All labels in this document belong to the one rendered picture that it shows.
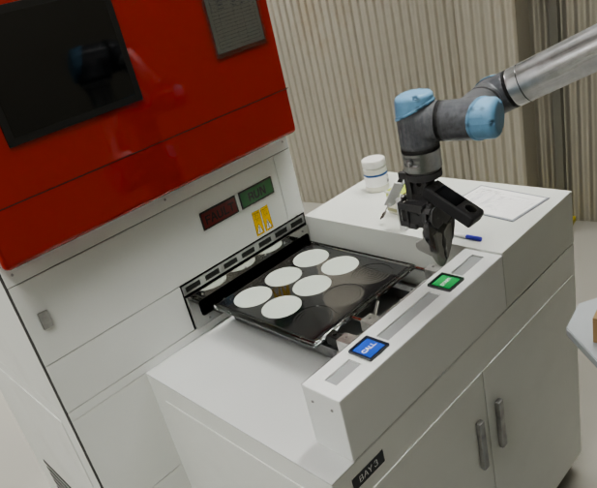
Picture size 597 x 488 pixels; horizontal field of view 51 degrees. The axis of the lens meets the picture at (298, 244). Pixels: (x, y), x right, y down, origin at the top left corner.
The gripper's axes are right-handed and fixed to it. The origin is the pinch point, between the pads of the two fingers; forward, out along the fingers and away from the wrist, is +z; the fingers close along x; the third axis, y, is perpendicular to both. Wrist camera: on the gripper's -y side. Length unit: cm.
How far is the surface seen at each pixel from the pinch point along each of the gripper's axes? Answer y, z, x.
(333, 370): 2.5, 5.7, 34.0
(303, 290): 37.0, 11.6, 9.0
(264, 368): 32.0, 19.6, 29.4
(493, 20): 96, -13, -192
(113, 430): 58, 28, 58
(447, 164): 140, 69, -203
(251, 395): 28, 20, 38
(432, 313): -3.1, 5.7, 10.6
